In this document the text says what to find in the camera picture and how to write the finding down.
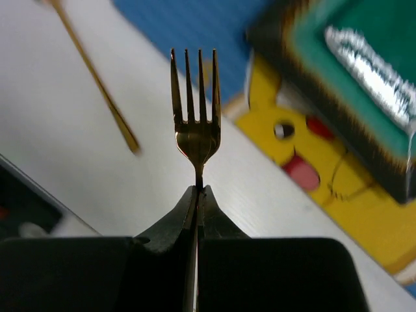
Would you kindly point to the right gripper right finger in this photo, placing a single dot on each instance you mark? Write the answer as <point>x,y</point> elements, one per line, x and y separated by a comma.
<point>240,273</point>

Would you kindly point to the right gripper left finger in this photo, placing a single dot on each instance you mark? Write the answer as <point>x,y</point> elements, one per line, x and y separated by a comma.
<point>153,271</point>

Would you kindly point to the gold fork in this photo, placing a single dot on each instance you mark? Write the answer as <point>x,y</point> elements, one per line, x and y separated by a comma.
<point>198,140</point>

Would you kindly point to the blue yellow Pikachu cloth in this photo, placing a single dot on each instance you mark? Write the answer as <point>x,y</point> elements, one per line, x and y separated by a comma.
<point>274,117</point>

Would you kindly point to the green square ceramic plate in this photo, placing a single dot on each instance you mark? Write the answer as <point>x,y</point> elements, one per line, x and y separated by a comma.
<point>290,36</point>

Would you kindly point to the gold spoon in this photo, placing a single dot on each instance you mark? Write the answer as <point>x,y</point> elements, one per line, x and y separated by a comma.
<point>123,126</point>

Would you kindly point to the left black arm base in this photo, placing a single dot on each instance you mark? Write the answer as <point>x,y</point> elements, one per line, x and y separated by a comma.
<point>26,210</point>

